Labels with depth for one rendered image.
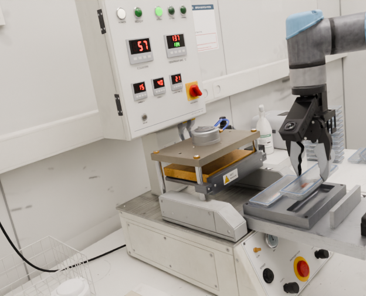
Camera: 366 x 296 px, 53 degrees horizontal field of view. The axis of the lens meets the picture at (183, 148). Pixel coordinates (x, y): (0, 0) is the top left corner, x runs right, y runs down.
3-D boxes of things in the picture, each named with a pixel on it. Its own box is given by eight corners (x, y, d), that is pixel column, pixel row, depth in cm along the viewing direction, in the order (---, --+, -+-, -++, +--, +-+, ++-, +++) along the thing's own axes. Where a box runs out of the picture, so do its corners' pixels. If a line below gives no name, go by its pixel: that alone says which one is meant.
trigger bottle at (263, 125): (257, 151, 192) (253, 104, 186) (273, 149, 190) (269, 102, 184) (257, 155, 184) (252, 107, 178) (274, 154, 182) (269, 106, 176)
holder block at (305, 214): (243, 214, 87) (242, 204, 86) (285, 184, 100) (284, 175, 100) (309, 229, 75) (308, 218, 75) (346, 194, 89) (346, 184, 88)
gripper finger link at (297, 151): (309, 171, 89) (315, 136, 85) (297, 179, 85) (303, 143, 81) (297, 167, 91) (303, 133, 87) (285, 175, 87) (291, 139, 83)
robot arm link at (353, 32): (375, 11, 79) (321, 20, 82) (392, 4, 69) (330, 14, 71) (376, 48, 81) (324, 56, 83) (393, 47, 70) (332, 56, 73)
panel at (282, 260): (277, 318, 82) (240, 242, 83) (332, 254, 102) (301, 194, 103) (284, 318, 81) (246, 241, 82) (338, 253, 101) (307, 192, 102)
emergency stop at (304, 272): (299, 280, 91) (292, 265, 92) (307, 272, 94) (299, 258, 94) (304, 279, 90) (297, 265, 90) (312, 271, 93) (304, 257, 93)
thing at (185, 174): (165, 180, 104) (159, 148, 101) (214, 156, 119) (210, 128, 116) (211, 189, 92) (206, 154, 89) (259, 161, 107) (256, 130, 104)
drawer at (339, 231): (237, 228, 88) (233, 199, 86) (283, 194, 103) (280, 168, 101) (365, 265, 68) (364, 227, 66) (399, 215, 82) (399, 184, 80)
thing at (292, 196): (303, 205, 76) (302, 195, 75) (279, 200, 80) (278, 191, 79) (339, 173, 88) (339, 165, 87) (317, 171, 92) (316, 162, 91)
